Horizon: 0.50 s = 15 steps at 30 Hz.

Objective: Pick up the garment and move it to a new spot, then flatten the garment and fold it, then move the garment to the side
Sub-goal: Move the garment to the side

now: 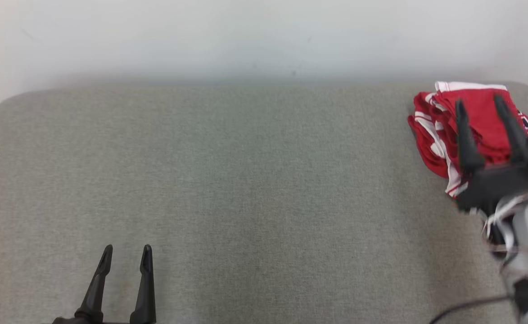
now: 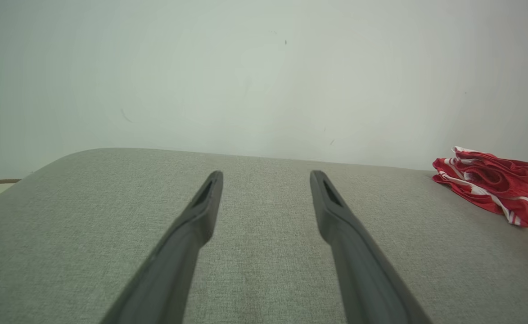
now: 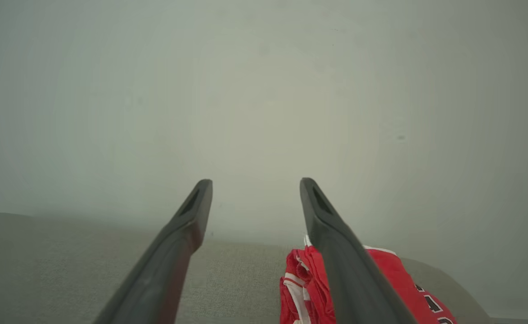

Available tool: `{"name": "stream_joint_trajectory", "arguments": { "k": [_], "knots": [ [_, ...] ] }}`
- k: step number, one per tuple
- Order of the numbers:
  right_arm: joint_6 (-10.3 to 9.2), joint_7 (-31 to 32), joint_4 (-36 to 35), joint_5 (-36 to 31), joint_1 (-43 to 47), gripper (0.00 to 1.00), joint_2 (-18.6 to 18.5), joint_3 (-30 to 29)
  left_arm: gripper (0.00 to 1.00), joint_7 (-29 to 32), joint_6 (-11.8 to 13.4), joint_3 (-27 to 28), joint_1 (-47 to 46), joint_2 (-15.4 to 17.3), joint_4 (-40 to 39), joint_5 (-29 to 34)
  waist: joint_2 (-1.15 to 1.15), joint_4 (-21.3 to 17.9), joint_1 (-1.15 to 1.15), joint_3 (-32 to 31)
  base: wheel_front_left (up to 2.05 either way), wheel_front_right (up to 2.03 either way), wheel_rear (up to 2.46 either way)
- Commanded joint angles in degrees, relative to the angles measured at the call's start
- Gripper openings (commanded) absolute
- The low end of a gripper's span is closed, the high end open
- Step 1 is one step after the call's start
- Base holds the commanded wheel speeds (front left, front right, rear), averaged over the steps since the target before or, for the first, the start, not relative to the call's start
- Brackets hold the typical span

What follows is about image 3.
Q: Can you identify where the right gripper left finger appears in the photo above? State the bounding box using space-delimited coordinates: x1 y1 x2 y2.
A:
94 179 214 324

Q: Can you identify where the red BULLS basketball jersey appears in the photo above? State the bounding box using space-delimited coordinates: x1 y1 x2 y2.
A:
279 234 459 324

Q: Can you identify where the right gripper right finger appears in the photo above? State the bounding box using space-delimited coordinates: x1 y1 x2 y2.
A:
299 177 419 324

